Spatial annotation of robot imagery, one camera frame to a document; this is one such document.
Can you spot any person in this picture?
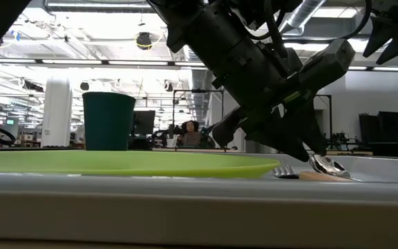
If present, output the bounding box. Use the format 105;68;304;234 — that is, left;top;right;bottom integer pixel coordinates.
176;120;204;148

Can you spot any dark green cup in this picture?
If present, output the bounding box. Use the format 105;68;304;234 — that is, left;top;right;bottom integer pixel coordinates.
82;91;137;152

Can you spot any metal spoon with orange handle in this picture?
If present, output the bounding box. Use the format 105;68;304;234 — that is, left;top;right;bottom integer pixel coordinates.
307;154;363;182

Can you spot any lime green round plate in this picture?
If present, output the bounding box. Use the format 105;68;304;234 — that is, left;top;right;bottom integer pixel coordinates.
0;149;283;180

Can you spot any metal fork with wooden handle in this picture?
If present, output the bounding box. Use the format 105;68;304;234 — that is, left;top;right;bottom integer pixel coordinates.
272;160;356;183

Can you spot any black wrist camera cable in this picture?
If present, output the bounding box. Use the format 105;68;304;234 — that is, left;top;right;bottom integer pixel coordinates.
247;0;373;42

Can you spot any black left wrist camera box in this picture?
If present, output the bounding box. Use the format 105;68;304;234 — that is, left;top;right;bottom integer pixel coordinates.
301;38;357;91

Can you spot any black computer monitor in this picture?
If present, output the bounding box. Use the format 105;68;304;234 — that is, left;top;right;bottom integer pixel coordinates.
131;109;157;137

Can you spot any black metal stand frame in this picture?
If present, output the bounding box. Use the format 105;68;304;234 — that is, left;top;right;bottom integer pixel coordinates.
171;88;225;154

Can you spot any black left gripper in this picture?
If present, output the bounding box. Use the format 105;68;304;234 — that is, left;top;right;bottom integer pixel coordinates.
212;58;328;163

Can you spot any grey plastic tray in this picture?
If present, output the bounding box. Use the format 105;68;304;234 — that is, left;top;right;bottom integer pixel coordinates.
0;151;398;205

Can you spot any round black ceiling device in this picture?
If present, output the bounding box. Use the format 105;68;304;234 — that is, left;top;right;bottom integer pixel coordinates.
135;31;153;51

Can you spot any black equipment rack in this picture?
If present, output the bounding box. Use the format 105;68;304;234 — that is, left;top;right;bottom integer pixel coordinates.
357;111;398;157

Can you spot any white pillar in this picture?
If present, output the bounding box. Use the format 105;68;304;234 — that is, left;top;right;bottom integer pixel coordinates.
40;77;73;148

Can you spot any silver ceiling duct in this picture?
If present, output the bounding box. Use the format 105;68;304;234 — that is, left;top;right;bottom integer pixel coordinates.
281;0;328;34

